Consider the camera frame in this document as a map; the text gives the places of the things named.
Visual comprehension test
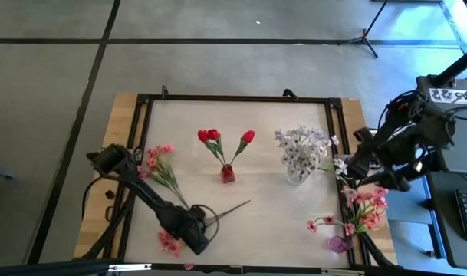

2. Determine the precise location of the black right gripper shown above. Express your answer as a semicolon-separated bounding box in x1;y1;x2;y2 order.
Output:
347;128;424;192

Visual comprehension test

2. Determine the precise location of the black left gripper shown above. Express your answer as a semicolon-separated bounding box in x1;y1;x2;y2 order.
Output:
166;205;211;256

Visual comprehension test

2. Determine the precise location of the clear cut glass vase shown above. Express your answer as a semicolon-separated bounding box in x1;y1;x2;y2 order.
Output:
286;164;309;186

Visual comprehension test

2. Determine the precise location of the red artificial tulip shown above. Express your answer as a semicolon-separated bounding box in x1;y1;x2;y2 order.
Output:
196;129;227;168
206;128;227;168
228;129;257;168

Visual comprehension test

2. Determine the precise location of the red glass vase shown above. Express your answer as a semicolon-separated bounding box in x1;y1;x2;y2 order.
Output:
219;163;236;185

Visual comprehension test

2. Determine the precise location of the purple glass vase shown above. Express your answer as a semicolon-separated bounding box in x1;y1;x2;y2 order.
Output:
327;234;355;255

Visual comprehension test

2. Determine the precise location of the grey side desk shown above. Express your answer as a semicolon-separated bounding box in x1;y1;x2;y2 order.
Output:
426;170;467;269

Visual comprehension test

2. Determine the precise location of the black slanted pole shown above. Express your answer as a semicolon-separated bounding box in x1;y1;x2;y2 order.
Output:
432;44;467;87

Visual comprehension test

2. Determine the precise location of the black tripod stand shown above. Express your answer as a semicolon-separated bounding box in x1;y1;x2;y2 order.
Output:
338;0;390;59

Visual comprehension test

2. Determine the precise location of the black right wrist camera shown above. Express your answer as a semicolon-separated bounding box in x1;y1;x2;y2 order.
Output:
353;127;375;146

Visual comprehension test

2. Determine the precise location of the silver metal bracket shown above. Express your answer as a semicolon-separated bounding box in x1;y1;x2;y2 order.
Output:
108;262;153;273

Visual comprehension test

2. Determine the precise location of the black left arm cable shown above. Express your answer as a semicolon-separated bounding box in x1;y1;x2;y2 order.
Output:
81;174;117;222

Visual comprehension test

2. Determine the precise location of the black aluminium table frame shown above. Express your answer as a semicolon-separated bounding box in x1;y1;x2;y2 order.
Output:
79;91;397;269

